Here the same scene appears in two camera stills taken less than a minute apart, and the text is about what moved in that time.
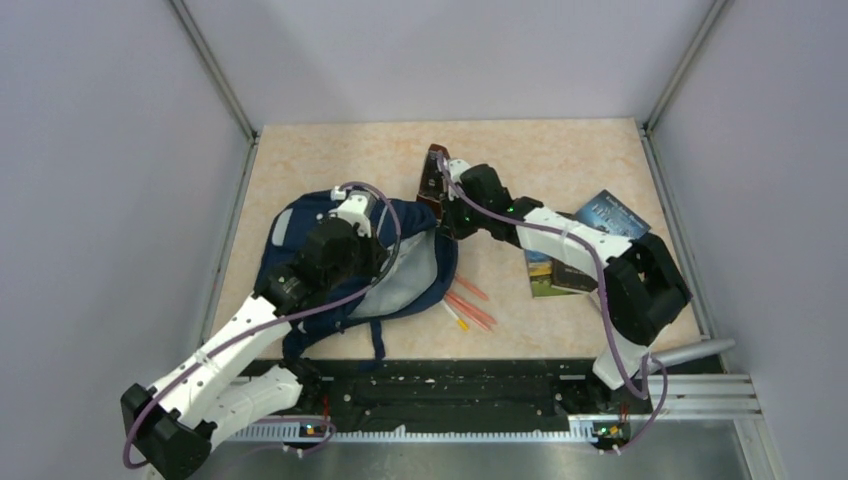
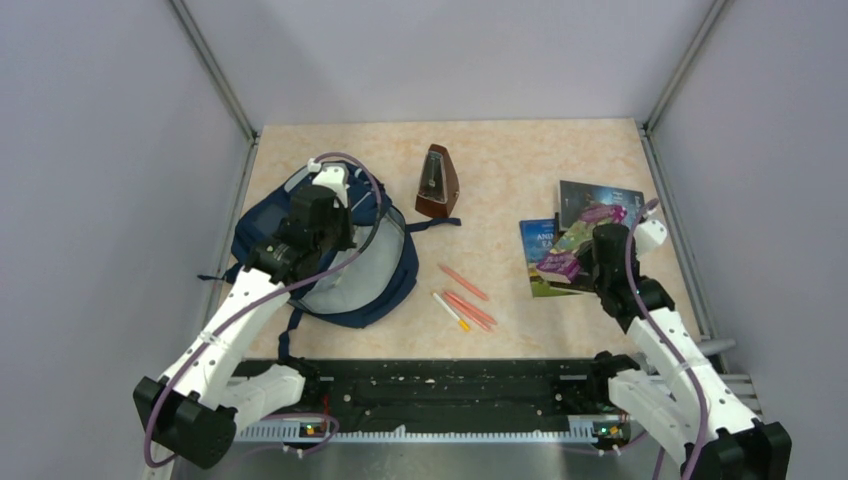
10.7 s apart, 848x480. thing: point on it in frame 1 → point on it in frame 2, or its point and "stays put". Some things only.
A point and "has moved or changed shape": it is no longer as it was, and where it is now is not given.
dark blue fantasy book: [609, 214] has moved or changed shape
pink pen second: [472, 307] stays put
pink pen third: [465, 312] stays put
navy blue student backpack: [418, 279] has moved or changed shape
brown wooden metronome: [432, 187] stays put
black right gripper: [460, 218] → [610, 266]
